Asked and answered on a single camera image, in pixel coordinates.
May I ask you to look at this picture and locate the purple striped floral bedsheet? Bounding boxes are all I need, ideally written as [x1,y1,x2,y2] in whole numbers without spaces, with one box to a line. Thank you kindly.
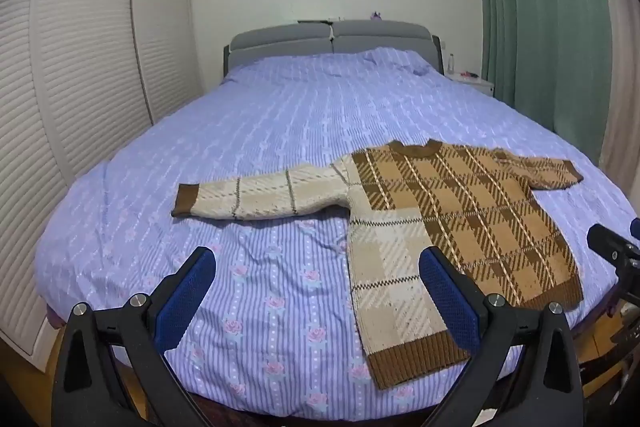
[35,47,636,420]

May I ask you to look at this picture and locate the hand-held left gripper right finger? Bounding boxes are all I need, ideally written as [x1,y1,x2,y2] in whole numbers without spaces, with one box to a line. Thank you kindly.
[419,247,585,427]

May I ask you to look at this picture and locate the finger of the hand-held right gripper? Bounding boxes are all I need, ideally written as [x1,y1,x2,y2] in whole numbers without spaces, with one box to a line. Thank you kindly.
[586,223,640,264]

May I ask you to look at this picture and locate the brown and cream plaid sweater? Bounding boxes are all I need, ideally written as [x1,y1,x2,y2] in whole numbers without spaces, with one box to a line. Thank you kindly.
[171,139,585,390]

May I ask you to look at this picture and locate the grey upholstered headboard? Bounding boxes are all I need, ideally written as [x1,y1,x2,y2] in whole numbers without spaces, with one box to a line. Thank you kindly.
[222,20,446,82]

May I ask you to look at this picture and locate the white nightstand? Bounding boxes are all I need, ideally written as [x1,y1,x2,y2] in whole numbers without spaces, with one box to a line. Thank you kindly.
[445,72,496,96]

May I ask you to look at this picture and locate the green curtain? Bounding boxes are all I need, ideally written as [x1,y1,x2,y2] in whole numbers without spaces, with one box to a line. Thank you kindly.
[467,0,613,162]

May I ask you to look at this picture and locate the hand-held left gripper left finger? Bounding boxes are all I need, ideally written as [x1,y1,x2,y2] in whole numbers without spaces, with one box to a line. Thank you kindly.
[51,247,217,427]

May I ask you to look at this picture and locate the white louvered wardrobe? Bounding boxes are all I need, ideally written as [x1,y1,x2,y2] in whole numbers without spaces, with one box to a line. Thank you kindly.
[0,0,203,370]

